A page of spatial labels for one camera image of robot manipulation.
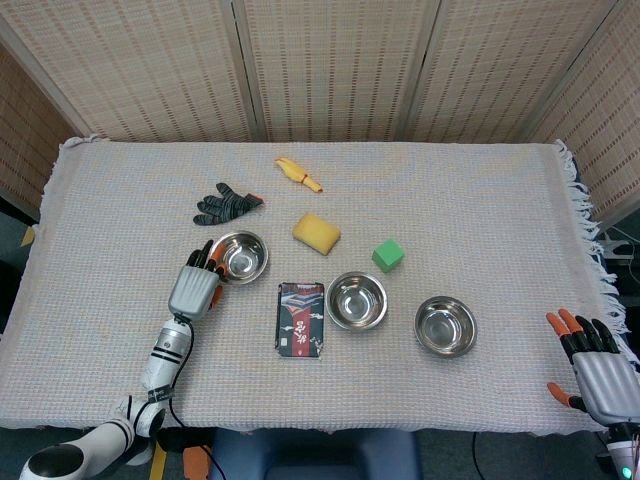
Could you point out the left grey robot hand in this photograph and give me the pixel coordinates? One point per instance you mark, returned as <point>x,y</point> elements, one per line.
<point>192,292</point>

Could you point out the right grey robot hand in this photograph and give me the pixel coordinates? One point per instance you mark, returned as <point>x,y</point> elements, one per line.
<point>605,380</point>

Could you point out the stainless steel bowl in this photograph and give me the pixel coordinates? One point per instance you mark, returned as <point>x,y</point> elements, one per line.
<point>245,260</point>
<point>356,302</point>
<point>445,327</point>

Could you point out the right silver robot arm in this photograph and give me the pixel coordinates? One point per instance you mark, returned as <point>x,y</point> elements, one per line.
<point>625,450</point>

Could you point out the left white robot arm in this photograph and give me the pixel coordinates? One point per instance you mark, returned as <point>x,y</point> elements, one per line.
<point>167,350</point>

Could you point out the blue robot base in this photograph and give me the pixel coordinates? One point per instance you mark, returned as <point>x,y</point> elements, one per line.
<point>310,455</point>

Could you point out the black grey striped glove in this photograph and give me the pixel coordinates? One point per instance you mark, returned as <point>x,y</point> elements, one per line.
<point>225,205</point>

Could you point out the dark snack packet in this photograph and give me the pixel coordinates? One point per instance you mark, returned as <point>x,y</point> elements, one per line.
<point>300,320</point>

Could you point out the grey metal stand base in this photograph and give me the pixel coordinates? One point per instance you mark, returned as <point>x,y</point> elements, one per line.
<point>615,248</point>

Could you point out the yellow sponge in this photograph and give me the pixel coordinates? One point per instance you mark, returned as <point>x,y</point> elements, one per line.
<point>315,233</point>

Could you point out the yellow rubber chicken toy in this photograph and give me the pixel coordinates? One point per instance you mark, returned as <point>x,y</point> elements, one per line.
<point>295,172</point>

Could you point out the orange plastic part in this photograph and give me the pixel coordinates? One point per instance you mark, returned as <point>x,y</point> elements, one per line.
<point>196,462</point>

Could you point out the beige woven tablecloth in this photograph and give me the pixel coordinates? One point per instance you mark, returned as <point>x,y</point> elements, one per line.
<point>350,390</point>

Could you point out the green cube block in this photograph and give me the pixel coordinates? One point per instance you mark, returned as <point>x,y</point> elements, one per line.
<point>387,255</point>

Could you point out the woven bamboo screen panel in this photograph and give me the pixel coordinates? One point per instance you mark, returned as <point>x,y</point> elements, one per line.
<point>140,65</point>
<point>30,125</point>
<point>340,65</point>
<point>500,65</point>
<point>610,125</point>

